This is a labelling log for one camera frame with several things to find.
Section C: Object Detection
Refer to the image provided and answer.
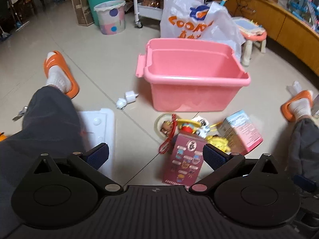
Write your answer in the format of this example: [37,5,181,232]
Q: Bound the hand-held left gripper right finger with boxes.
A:
[189,144,280,195]

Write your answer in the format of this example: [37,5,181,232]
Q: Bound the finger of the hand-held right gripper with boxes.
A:
[293,174,317,193]

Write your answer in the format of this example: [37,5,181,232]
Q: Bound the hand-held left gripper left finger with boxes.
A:
[32,143,124,195]

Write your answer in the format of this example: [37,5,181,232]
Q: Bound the maroon printed toy box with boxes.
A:
[162,133,208,186]

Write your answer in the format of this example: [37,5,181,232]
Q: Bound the pink and blue carton box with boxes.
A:
[217,110,264,155]

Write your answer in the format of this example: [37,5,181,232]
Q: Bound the pink plastic storage bin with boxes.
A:
[136,38,251,112]

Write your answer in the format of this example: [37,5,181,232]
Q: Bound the yellow plush toy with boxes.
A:
[207,134,231,152]

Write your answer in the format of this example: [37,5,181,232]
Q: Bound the white dog toy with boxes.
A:
[197,126,210,138]

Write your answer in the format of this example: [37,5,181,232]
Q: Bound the translucent white bin lid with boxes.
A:
[77,108,116,180]

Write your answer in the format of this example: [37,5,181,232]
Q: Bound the red and blue toy figure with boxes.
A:
[177,119,200,136]

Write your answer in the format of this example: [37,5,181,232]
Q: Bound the person's right leg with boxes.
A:
[287,81,319,197]

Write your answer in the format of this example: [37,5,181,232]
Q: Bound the person's leg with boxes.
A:
[287,81,319,197]
[0,52,84,229]

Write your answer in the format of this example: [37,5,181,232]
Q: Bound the person's left leg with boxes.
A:
[0,52,84,229]

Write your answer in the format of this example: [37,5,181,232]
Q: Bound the clear tape roll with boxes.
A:
[154,114,175,137]

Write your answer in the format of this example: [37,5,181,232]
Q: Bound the white cylinder toy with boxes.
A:
[125,90,139,103]

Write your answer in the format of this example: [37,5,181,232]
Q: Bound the person's left orange slipper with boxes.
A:
[43,50,80,99]

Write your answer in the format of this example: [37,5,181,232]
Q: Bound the person's orange slipper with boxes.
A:
[43,50,80,99]
[281,90,314,122]

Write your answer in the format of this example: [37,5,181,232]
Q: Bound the person's right orange slipper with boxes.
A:
[281,90,314,122]

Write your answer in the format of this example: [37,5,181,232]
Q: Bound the toy drawing table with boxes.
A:
[233,17,268,67]

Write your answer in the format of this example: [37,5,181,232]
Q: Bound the pastel dotted trash can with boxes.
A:
[94,0,126,36]

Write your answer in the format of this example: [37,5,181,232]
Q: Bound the white plastic bag orange print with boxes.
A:
[160,0,246,61]

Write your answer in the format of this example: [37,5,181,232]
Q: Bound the brown cardboard box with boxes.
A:
[70,0,104,26]

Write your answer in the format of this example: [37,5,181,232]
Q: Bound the white wheeled cart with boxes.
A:
[132,0,170,28]

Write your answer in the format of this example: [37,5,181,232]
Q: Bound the wooden counter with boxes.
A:
[213,0,319,75]

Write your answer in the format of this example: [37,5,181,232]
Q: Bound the blue toy packages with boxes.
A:
[289,0,319,33]

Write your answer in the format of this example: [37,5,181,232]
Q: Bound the brown bear keychain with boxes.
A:
[161,121,174,133]

